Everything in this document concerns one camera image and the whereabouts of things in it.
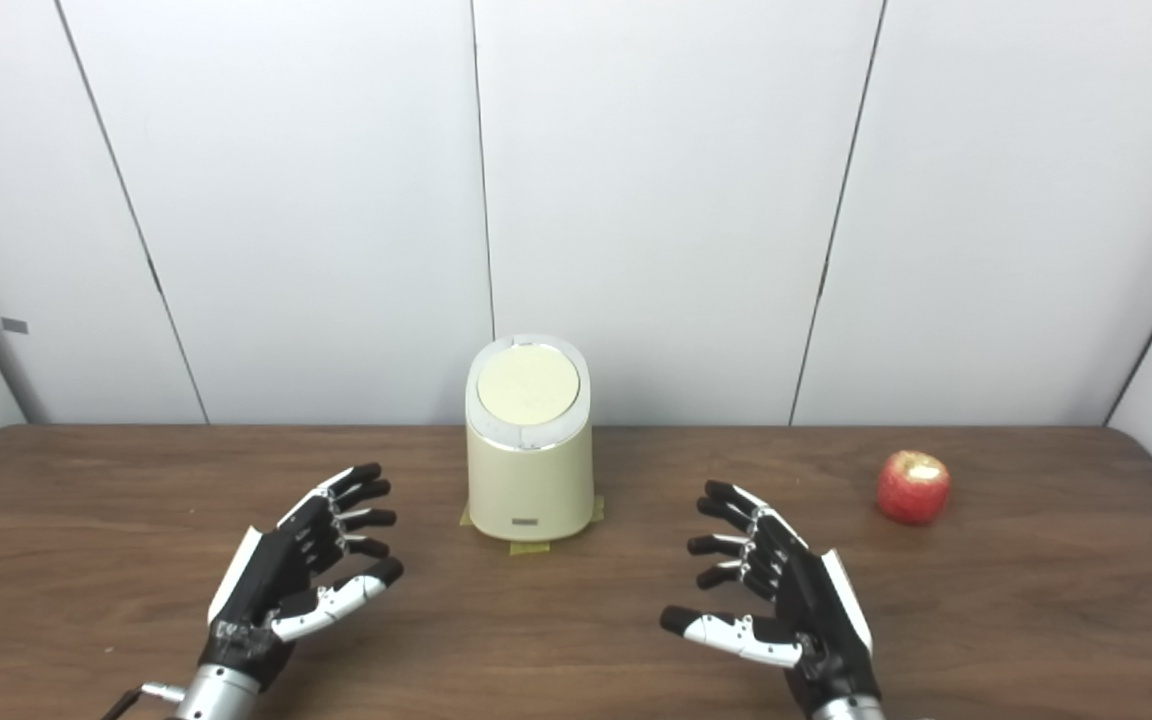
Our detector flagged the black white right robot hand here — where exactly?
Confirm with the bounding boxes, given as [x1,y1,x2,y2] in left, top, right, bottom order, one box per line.
[660,480,882,713]

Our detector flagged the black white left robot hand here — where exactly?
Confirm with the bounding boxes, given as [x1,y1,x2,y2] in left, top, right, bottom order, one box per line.
[198,463,404,691]

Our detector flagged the red apple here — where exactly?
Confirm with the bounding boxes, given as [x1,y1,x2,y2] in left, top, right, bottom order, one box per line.
[876,450,952,527]

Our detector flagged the cream-colored bin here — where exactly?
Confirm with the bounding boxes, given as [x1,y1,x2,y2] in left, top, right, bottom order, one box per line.
[465,334,595,543]

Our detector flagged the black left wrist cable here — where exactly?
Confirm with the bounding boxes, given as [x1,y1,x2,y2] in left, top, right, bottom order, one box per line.
[101,682,187,720]

